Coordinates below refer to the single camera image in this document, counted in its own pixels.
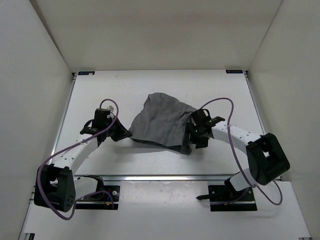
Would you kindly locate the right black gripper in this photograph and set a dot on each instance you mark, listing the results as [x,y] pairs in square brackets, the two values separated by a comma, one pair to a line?
[199,143]

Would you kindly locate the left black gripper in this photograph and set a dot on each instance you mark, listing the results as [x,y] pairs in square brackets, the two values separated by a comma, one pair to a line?
[123,132]

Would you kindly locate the grey pleated skirt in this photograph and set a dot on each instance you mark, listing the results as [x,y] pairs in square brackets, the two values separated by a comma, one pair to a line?
[162,123]

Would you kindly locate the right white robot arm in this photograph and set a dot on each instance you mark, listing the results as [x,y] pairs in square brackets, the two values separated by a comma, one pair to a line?
[265,156]

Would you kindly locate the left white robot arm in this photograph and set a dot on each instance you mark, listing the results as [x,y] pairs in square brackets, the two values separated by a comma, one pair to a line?
[57,188]

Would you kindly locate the left blue table label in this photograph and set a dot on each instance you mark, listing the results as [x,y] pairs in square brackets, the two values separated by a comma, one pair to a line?
[86,73]

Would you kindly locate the blue table label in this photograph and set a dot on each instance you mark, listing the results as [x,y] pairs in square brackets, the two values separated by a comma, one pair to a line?
[234,71]
[86,73]

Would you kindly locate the right blue table label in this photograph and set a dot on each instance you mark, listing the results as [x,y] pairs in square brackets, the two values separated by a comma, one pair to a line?
[234,71]

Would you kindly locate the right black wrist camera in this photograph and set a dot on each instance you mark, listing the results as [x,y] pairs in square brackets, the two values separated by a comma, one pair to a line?
[201,116]

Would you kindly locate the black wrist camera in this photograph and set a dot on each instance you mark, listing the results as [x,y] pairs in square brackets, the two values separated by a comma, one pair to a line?
[201,116]
[102,118]

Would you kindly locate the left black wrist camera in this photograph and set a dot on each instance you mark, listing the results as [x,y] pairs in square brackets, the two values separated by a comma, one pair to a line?
[102,118]

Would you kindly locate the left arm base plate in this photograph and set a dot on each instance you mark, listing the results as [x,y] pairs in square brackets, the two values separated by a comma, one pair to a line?
[94,193]

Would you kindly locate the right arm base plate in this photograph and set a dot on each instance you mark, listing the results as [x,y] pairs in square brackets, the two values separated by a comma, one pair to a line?
[224,198]

